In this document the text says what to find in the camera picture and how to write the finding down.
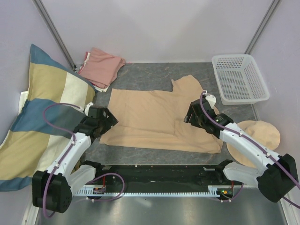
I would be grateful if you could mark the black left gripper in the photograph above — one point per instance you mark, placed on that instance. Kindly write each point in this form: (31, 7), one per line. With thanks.
(110, 121)

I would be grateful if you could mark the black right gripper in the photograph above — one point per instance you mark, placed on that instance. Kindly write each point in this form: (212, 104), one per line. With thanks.
(191, 120)

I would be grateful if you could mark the beige t shirt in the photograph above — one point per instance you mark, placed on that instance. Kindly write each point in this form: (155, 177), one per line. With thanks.
(154, 119)

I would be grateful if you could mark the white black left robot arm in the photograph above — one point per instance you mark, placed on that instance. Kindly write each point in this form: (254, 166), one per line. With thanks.
(53, 188)

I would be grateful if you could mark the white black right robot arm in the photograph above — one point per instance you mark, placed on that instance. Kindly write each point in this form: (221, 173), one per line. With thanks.
(274, 175)

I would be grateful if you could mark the blue yellow striped pillow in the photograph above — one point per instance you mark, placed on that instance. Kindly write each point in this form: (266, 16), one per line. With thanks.
(55, 93)

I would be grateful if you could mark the folded pink t shirt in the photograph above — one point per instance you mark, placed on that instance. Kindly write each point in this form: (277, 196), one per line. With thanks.
(101, 68)

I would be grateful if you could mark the white plastic basket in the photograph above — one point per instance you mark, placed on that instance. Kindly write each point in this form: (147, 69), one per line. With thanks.
(239, 79)

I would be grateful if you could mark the beige bucket hat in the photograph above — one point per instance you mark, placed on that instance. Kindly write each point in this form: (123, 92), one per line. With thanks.
(262, 132)

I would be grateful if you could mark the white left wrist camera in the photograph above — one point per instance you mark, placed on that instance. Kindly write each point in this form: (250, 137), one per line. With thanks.
(85, 110)

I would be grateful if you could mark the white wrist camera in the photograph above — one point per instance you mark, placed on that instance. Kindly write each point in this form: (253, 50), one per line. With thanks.
(209, 98)
(85, 110)

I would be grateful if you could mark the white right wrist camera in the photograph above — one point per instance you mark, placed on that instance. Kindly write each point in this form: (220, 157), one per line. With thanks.
(209, 98)

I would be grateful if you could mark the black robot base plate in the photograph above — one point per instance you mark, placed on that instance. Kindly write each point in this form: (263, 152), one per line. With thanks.
(160, 177)

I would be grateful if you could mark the grey slotted cable duct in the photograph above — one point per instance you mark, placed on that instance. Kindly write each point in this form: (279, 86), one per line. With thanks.
(209, 191)

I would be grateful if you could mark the left aluminium frame post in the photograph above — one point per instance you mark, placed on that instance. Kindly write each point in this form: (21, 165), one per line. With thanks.
(53, 30)

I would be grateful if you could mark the aluminium frame post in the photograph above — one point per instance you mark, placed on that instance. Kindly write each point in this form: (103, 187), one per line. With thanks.
(53, 30)
(263, 24)

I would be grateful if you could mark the right aluminium frame post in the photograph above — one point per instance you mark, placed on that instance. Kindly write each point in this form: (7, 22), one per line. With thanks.
(263, 24)

